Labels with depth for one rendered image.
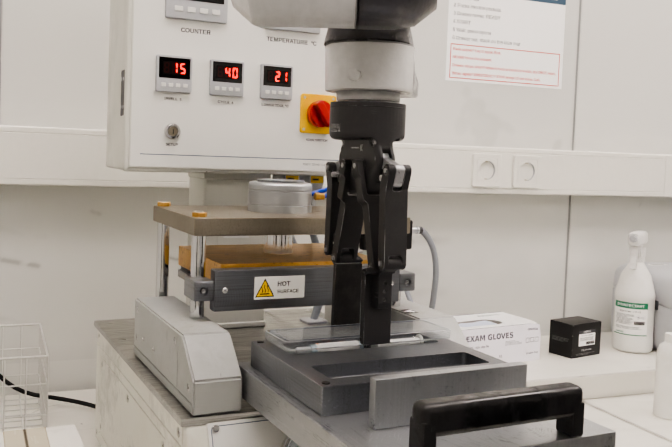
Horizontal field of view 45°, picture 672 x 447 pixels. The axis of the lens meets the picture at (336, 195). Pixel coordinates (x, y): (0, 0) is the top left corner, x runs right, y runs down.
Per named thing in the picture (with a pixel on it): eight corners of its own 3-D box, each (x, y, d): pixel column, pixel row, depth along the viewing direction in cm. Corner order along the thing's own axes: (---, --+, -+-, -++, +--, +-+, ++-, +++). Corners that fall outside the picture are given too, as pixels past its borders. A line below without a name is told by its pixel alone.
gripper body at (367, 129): (315, 100, 82) (312, 191, 82) (354, 96, 74) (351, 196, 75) (380, 105, 85) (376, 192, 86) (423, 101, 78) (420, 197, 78)
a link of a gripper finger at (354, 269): (336, 264, 82) (333, 262, 83) (333, 331, 83) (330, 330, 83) (362, 263, 84) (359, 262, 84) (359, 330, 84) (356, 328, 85)
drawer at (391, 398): (233, 399, 82) (235, 323, 81) (418, 379, 92) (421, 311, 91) (376, 524, 55) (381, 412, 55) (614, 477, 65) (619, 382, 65)
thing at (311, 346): (285, 366, 74) (285, 342, 74) (262, 352, 79) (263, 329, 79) (451, 351, 83) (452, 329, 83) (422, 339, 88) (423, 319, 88)
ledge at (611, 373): (345, 369, 162) (345, 347, 162) (666, 346, 195) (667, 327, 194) (415, 417, 135) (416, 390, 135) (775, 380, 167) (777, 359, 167)
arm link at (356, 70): (351, 36, 74) (348, 96, 74) (464, 49, 79) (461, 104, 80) (295, 50, 85) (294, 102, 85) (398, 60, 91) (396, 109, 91)
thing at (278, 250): (177, 276, 104) (179, 202, 103) (332, 271, 113) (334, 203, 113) (220, 300, 88) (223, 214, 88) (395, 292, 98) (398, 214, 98)
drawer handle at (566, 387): (407, 452, 59) (409, 398, 58) (566, 428, 65) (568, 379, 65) (422, 462, 57) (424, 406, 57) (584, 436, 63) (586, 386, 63)
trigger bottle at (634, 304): (616, 342, 176) (623, 228, 175) (656, 348, 172) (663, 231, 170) (606, 350, 169) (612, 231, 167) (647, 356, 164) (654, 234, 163)
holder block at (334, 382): (250, 365, 80) (250, 340, 80) (420, 350, 89) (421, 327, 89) (321, 417, 66) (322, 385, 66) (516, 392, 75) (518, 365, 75)
